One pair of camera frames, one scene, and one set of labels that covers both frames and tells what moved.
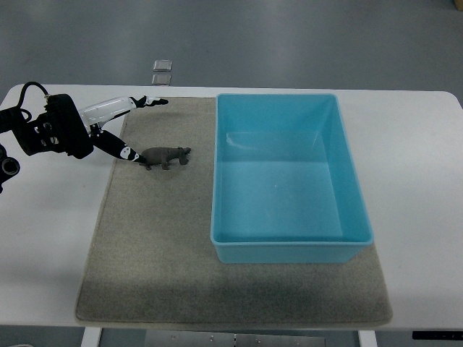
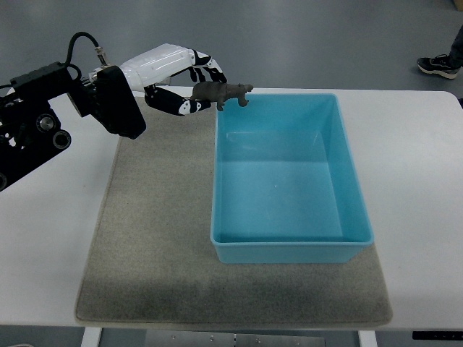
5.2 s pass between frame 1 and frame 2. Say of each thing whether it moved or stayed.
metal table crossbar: stayed
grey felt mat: stayed
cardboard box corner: stayed
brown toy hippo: moved
